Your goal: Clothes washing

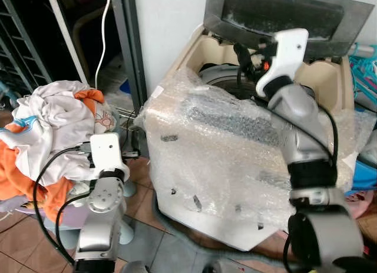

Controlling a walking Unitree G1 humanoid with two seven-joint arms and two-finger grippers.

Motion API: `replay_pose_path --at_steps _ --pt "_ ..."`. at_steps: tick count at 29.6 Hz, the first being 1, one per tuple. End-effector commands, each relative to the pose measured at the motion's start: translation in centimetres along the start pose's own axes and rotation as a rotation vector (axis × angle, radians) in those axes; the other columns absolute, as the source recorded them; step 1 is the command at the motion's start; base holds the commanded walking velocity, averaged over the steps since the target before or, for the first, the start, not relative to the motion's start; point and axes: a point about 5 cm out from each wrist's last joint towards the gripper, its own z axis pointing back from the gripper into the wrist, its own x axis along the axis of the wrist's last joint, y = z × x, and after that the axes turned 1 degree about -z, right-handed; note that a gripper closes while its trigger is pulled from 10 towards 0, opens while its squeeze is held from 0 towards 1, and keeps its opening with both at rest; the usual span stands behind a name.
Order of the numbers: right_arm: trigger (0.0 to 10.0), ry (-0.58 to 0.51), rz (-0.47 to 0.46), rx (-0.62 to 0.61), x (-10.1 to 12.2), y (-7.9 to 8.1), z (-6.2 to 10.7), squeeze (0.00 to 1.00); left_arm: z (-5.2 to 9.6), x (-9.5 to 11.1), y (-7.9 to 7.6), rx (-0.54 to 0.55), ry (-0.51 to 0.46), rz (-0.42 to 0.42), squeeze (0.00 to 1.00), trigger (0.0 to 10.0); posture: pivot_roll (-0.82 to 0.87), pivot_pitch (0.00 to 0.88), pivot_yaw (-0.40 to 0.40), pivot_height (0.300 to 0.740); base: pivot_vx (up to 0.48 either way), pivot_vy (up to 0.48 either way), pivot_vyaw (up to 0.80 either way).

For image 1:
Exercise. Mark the grey door frame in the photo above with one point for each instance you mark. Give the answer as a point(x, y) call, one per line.
point(126, 49)

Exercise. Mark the grey washer lid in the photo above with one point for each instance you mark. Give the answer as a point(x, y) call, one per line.
point(330, 26)

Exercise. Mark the teal clothes hangers bunch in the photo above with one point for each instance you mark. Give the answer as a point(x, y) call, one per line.
point(365, 70)

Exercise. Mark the white crumpled garment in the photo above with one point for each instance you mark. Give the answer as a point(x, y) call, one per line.
point(53, 114)

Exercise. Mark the orange garment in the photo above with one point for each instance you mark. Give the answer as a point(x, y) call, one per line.
point(17, 167)

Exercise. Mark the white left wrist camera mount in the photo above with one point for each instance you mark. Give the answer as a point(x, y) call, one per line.
point(108, 152)

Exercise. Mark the beige top-load washing machine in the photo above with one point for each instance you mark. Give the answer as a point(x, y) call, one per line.
point(321, 79)

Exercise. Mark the blue plastic basin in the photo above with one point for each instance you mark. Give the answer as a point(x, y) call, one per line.
point(366, 176)

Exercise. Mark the grey metal rack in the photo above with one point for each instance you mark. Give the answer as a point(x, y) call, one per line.
point(17, 43)

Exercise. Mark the clear bubble wrap sheet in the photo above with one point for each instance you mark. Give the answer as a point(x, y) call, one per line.
point(212, 149)

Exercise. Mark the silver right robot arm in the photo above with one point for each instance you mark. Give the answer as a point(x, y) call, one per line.
point(300, 126)

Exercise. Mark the pink plastic basin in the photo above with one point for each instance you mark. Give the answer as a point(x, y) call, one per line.
point(362, 202)

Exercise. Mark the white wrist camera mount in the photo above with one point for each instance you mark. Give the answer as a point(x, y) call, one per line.
point(285, 55)
point(108, 152)

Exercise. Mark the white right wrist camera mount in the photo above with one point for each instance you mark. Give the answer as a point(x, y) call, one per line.
point(285, 55)

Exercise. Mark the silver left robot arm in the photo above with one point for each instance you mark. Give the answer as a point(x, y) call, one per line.
point(100, 220)

